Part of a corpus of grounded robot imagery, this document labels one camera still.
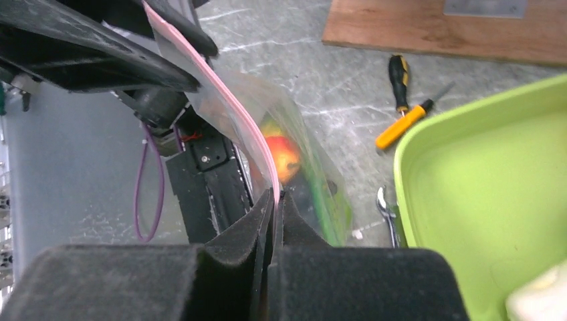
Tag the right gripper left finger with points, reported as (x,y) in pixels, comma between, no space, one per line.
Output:
(218,280)

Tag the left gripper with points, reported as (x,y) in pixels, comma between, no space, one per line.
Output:
(76,45)

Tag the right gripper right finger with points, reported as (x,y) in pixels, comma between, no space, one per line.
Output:
(308,279)

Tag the red apple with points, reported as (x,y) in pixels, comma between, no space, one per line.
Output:
(286,157)

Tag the clear zip top bag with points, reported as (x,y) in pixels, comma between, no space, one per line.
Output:
(245,109)

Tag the silver wrench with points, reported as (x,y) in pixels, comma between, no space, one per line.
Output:
(388,215)

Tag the green plastic basin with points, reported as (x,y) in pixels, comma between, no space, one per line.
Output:
(484,185)

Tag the bok choy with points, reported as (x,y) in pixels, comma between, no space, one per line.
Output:
(544,298)

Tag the wooden board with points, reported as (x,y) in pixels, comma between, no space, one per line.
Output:
(537,37)

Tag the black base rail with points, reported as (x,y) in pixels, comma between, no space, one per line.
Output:
(207,179)

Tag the yellow handled screwdriver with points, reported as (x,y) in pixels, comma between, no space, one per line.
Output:
(398,73)

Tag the metal stand bracket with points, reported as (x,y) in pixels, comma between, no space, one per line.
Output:
(485,8)

